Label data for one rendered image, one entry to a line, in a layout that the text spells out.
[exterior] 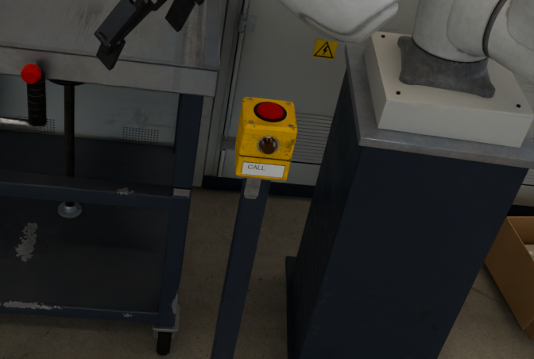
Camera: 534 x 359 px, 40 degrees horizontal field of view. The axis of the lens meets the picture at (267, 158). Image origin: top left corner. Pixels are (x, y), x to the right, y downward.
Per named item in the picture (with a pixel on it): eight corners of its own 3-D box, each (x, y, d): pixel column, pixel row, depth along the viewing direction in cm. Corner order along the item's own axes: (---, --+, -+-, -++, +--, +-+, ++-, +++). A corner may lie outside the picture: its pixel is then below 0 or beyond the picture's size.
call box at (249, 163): (286, 183, 113) (299, 129, 107) (234, 178, 112) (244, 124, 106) (283, 151, 120) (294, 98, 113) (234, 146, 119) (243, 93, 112)
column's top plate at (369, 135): (495, 73, 167) (498, 66, 166) (539, 170, 139) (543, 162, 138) (343, 51, 164) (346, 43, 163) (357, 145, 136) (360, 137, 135)
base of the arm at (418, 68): (481, 46, 157) (489, 22, 154) (494, 99, 139) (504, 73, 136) (396, 32, 158) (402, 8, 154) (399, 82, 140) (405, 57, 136)
